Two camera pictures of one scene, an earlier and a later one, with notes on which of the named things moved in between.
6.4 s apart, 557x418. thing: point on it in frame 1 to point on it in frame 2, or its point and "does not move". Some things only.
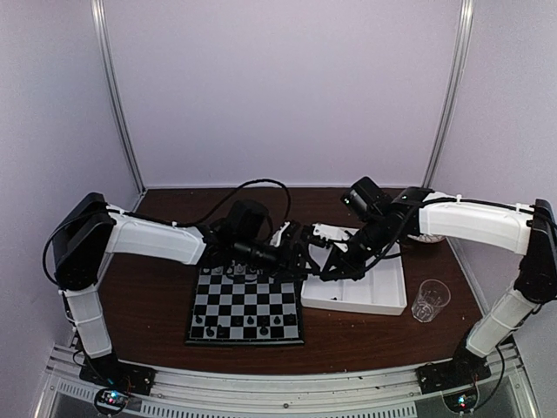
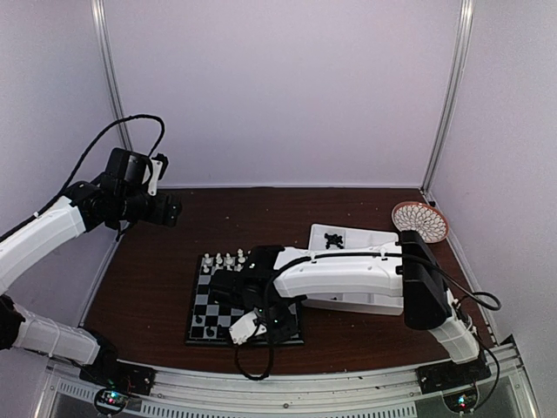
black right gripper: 352,270 to 282,333
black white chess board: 231,311 does not move
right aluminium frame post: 459,69 does not move
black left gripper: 289,266 to 173,209
